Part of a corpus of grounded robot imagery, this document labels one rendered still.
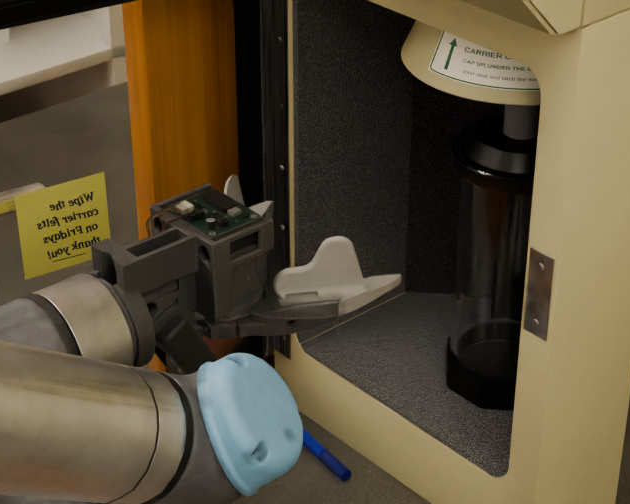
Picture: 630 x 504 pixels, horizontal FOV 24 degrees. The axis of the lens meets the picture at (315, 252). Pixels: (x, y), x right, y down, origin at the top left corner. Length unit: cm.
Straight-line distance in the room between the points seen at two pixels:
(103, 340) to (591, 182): 36
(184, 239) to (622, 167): 32
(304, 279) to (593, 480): 35
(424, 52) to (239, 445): 42
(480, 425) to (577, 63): 38
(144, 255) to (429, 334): 46
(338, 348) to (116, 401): 59
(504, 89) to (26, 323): 39
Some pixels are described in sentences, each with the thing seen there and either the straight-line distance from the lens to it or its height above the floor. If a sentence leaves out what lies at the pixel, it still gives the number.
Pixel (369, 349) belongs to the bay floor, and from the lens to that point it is 132.
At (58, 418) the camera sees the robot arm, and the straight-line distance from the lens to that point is 72.
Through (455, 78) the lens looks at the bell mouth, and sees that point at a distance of 108.
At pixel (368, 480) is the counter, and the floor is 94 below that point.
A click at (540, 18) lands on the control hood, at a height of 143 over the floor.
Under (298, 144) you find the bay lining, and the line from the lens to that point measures 122.
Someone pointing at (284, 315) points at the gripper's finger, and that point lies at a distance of 99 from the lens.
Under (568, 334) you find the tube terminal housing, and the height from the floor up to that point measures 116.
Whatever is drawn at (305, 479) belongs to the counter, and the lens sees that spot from 129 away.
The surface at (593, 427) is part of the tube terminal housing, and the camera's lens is 119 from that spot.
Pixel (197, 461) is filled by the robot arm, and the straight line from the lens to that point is 79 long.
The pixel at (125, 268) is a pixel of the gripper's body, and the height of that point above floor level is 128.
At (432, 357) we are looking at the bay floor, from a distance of 131.
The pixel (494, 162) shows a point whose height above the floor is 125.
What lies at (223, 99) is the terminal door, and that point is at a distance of 119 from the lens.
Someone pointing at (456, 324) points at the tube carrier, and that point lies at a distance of 124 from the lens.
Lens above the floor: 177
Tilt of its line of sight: 31 degrees down
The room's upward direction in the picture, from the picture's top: straight up
